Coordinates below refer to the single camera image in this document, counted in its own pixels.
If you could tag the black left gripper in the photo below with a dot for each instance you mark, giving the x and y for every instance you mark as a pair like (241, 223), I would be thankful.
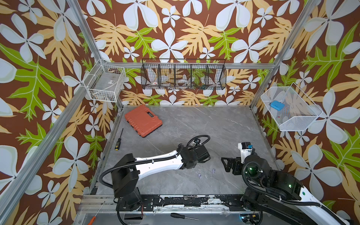
(186, 149)

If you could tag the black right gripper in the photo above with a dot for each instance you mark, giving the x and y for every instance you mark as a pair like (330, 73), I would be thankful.
(236, 162)

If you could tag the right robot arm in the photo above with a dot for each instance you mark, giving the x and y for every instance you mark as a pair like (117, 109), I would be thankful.
(279, 194)

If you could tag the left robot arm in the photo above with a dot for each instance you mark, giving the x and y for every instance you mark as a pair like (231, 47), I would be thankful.
(124, 176)

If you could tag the red plastic tool case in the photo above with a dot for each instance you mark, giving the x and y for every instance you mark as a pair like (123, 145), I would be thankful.
(143, 120)

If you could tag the blue case in basket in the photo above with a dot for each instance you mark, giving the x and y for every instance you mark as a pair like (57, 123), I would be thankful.
(277, 105)

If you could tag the black screwdriver front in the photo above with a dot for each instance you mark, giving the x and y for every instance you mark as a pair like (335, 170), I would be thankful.
(180, 216)

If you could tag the yellow black screwdriver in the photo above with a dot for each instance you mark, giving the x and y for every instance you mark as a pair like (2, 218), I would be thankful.
(118, 143)

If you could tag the white mesh basket right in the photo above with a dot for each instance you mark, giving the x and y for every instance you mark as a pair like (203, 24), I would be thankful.
(300, 110)

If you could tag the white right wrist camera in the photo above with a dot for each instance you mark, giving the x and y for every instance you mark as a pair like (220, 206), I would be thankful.
(246, 149)

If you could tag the black wire basket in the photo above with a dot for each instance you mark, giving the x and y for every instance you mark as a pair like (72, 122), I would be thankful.
(202, 74)

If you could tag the white wire basket left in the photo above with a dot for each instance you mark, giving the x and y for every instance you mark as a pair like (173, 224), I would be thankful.
(104, 82)

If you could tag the orange handled screwdriver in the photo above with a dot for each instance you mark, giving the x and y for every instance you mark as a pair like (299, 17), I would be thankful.
(94, 217)

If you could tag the aluminium frame post right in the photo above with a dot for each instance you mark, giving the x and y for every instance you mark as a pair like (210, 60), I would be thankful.
(295, 31)

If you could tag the aluminium frame post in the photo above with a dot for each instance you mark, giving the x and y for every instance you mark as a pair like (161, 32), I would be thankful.
(295, 31)
(88, 37)

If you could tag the aluminium frame post left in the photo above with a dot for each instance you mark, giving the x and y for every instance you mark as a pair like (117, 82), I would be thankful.
(88, 37)

